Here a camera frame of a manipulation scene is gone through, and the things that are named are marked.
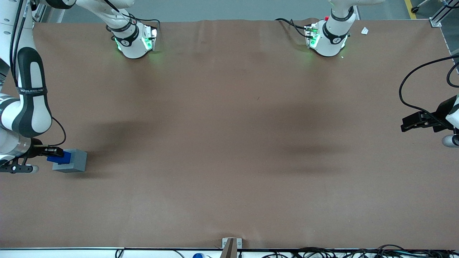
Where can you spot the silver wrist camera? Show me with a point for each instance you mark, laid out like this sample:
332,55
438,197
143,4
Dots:
450,141
18,168

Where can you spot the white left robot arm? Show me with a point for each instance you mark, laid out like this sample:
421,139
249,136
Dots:
330,43

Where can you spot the blue cube part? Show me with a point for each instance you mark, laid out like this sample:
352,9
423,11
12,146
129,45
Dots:
59,161

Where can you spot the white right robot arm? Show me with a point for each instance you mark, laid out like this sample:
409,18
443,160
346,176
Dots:
32,107

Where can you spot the gray square base block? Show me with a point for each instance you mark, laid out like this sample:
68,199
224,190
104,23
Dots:
79,161

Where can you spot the brown table cover sheet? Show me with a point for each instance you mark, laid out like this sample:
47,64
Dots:
229,143

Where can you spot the small white paper scrap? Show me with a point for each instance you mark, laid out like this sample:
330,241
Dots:
364,30

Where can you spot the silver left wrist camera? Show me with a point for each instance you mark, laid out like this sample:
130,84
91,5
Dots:
450,141

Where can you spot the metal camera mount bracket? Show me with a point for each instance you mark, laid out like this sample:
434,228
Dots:
229,251

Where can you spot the black caster wheel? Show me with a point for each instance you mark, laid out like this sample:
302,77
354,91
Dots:
415,9

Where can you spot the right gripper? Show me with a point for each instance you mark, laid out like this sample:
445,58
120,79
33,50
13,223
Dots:
36,151

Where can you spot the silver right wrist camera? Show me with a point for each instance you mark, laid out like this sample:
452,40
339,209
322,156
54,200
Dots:
18,168

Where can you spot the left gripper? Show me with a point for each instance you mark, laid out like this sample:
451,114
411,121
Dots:
441,110

